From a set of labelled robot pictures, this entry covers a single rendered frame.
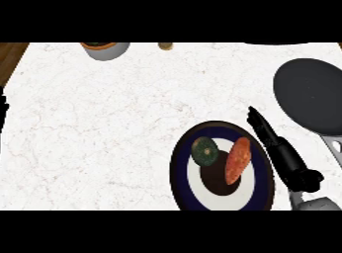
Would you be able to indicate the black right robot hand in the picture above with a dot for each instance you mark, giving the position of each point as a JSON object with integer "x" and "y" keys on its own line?
{"x": 282, "y": 153}

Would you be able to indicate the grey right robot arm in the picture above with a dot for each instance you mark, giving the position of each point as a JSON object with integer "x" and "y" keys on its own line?
{"x": 313, "y": 202}

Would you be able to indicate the orange sweet potato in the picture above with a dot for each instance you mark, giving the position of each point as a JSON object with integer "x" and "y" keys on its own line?
{"x": 237, "y": 160}

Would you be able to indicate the dark blue white plate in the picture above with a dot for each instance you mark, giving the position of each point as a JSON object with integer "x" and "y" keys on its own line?
{"x": 221, "y": 166}

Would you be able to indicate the dark grey frying pan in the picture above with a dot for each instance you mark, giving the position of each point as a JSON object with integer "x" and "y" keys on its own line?
{"x": 320, "y": 99}

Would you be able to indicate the dark green round vegetable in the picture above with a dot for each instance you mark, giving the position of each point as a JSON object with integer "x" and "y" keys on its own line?
{"x": 205, "y": 151}

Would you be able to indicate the grey pot with orange rim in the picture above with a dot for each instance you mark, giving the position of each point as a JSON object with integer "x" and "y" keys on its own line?
{"x": 106, "y": 50}

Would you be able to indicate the small tan object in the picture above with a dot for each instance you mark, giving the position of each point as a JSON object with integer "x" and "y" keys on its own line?
{"x": 166, "y": 46}

